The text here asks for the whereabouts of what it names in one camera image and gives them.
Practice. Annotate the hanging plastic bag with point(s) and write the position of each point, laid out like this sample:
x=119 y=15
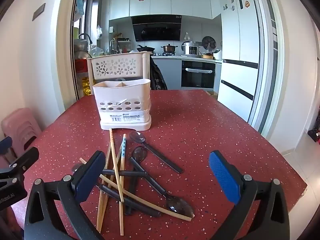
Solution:
x=99 y=32

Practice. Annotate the round dark perforated tray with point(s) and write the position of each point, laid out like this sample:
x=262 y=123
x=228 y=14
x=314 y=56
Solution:
x=208 y=42

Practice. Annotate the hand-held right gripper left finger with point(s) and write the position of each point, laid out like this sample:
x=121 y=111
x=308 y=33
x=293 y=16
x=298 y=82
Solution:
x=91 y=180

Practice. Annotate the silver pressure cooker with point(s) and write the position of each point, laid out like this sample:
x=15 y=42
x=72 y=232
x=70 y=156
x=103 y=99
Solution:
x=191 y=48

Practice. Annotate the grey wall plate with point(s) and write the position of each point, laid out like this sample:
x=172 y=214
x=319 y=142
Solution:
x=38 y=11

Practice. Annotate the blue patterned bamboo chopstick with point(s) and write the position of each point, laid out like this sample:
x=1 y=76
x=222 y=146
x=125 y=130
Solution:
x=123 y=150

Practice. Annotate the steel cooking pot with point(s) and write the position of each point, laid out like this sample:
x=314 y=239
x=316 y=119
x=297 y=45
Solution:
x=169 y=48

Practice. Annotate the steel lid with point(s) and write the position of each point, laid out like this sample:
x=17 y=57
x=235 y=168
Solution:
x=81 y=55

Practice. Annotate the black built-in oven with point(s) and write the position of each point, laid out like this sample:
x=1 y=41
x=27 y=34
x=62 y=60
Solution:
x=197 y=78

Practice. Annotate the white plastic utensil holder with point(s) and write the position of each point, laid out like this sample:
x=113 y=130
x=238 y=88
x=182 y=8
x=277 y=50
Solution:
x=120 y=92

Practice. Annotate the wooden board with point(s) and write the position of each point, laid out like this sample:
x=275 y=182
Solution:
x=207 y=56

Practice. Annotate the black range hood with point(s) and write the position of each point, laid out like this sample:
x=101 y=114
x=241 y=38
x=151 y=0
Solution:
x=157 y=28

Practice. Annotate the kitchen faucet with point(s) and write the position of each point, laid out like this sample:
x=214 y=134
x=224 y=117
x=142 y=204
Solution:
x=85 y=35

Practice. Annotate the black bag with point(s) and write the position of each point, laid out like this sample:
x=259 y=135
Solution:
x=157 y=77

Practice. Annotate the pink plastic stool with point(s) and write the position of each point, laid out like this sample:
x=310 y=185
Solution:
x=18 y=127

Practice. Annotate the small white appliance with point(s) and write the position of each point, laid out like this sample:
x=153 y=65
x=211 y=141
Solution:
x=218 y=54

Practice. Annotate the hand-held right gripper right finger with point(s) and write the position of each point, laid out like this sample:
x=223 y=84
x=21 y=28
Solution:
x=222 y=177

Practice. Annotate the white wall cabinets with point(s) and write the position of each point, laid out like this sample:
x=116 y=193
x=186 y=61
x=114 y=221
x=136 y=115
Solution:
x=160 y=2

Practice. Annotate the red plastic basket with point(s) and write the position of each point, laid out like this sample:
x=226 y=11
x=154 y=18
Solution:
x=80 y=66

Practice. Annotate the black wok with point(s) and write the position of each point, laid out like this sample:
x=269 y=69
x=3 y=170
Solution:
x=145 y=48

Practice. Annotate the white spice rack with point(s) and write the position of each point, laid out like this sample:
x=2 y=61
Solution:
x=120 y=45

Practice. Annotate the green container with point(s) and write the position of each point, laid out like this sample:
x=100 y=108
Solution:
x=75 y=33

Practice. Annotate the white plastic basket rack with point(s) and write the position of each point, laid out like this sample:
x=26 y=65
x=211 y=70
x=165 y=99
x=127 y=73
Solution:
x=112 y=65

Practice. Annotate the gold foil bag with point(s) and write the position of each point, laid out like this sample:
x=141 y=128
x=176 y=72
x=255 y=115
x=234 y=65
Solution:
x=86 y=86

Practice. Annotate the white refrigerator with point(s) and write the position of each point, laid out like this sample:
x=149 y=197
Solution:
x=240 y=37

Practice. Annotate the blue and white carton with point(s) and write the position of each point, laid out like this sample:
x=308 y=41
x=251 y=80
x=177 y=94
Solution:
x=80 y=3

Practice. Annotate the large steel pot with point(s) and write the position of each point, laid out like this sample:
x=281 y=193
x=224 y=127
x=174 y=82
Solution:
x=80 y=45

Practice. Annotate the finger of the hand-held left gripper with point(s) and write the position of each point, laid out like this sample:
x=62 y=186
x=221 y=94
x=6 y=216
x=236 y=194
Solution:
x=25 y=160
x=5 y=145

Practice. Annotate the cardboard box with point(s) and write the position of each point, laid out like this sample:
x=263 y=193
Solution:
x=212 y=93

